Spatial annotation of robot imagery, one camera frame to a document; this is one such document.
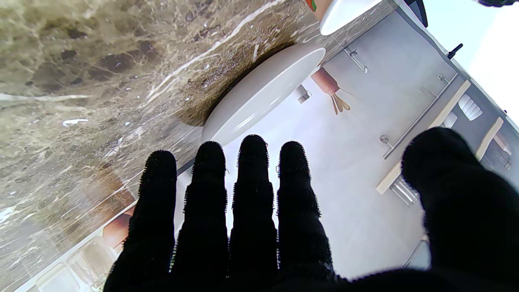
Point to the black clamp knob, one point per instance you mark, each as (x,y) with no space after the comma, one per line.
(455,50)

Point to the round white plate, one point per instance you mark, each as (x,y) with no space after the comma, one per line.
(263,93)

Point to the white bento box printed side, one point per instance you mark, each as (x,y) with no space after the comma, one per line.
(348,12)

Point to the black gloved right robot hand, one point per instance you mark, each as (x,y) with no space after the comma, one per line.
(251,227)

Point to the black frame post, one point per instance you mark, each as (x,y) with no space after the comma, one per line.
(417,11)

